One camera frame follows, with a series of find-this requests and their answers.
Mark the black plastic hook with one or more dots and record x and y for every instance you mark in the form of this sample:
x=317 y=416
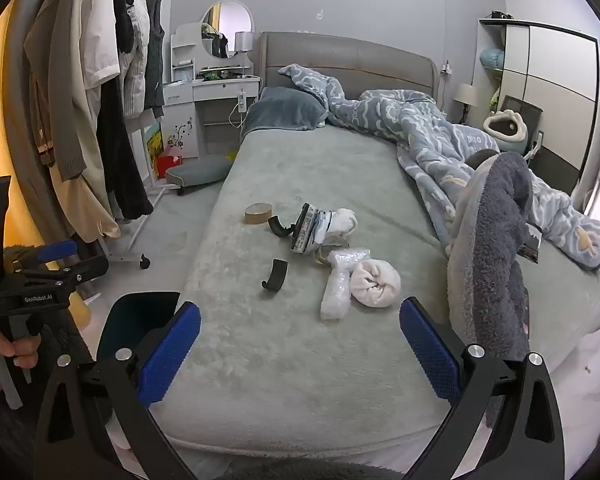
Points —
x=278 y=230
x=278 y=270

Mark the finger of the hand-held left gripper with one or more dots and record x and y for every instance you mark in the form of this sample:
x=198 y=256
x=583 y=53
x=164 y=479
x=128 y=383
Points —
x=87 y=267
x=57 y=251

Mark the white blue tissue pack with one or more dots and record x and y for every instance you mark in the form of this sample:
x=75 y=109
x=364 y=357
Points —
x=305 y=227

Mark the red bag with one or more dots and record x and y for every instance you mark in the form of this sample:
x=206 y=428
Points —
x=167 y=164

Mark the silver table lamp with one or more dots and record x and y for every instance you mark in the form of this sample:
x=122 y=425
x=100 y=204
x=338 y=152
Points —
x=243 y=40

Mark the white wall plug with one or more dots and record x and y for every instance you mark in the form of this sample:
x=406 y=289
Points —
x=447 y=67

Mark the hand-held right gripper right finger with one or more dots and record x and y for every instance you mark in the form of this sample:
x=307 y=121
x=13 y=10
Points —
x=430 y=355

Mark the light blue plush toy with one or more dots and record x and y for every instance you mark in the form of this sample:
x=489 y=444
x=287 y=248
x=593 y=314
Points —
x=492 y=57

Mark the grey upholstered bed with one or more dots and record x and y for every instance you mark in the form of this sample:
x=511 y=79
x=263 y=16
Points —
x=305 y=360

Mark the cream long coat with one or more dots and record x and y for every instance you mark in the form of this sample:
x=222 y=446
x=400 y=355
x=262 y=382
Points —
x=87 y=180

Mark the beige bedside lamp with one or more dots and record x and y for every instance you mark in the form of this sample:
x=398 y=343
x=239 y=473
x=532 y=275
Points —
x=465 y=95

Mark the white vanity desk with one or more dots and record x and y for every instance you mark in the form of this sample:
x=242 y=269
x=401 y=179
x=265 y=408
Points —
x=215 y=90

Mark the white shirt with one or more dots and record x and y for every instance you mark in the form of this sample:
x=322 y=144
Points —
x=102 y=45

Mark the white puffer jacket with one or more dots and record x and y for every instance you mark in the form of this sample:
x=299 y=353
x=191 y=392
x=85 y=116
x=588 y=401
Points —
x=135 y=70

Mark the clear bubble wrap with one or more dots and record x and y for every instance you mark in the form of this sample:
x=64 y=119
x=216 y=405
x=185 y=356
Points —
x=337 y=290

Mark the blue-grey pillow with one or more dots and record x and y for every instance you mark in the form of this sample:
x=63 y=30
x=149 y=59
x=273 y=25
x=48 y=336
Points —
x=280 y=107

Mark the black packet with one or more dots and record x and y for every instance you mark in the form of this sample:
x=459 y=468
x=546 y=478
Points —
x=530 y=247

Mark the grey fluffy blanket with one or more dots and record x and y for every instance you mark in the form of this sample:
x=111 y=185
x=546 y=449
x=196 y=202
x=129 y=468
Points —
x=495 y=240

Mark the clothes rack wheeled base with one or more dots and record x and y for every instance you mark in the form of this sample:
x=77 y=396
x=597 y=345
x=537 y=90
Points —
x=125 y=258

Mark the white wardrobe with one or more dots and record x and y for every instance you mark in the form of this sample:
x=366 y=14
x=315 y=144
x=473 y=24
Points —
x=555 y=70

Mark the yellow picture frame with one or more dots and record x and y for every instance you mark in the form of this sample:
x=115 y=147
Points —
x=154 y=142

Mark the grey floor cushion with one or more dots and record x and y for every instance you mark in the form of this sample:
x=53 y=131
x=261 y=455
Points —
x=200 y=170

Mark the yellow plastic bag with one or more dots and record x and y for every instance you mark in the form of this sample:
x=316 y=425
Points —
x=228 y=156

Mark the green plush toy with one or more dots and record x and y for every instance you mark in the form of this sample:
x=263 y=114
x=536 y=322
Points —
x=494 y=101

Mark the dark grey knit vest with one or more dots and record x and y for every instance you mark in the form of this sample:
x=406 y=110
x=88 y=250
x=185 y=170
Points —
x=155 y=60

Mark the dark fuzzy cloth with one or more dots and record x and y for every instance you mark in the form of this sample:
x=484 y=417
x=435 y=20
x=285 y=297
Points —
x=290 y=471

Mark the grey curtain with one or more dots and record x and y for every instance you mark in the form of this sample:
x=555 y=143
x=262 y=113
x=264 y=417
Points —
x=17 y=85

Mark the round vanity mirror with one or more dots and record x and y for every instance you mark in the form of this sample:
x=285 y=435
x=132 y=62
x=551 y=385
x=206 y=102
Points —
x=230 y=25

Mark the white plush pet bed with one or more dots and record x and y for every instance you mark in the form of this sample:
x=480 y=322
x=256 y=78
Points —
x=505 y=132

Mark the taupe wool coat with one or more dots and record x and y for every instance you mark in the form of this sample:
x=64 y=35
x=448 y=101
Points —
x=55 y=85

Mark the black mesh chair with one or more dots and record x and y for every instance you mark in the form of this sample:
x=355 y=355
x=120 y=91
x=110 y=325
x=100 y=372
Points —
x=530 y=110

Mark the blue patterned duvet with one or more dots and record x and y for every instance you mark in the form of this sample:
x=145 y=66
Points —
x=430 y=125

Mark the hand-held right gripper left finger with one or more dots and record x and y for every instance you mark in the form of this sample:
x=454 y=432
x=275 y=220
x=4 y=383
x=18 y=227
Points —
x=170 y=355

